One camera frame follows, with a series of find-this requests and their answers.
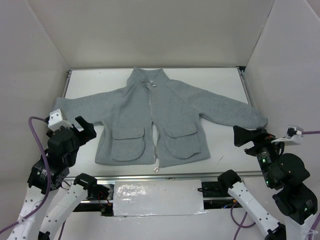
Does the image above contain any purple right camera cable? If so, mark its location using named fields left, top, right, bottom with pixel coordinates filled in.
left=229, top=129, right=320, bottom=240

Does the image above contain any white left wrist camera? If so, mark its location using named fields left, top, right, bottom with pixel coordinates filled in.
left=48, top=109, right=72, bottom=132

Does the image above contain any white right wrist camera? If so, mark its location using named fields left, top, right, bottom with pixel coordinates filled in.
left=271, top=125, right=304, bottom=146

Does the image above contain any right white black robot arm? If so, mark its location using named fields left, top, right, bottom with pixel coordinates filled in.
left=217, top=126, right=320, bottom=240

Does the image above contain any silver foil tape sheet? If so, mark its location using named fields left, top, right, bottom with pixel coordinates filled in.
left=113, top=180, right=207, bottom=217

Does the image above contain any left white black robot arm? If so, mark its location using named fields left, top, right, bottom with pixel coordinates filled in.
left=1, top=113, right=98, bottom=240

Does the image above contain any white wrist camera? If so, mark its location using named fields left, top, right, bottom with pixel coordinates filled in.
left=271, top=125, right=304, bottom=146
left=48, top=109, right=72, bottom=132

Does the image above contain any grey zip-up fleece jacket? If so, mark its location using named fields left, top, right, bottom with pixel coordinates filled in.
left=53, top=67, right=268, bottom=168

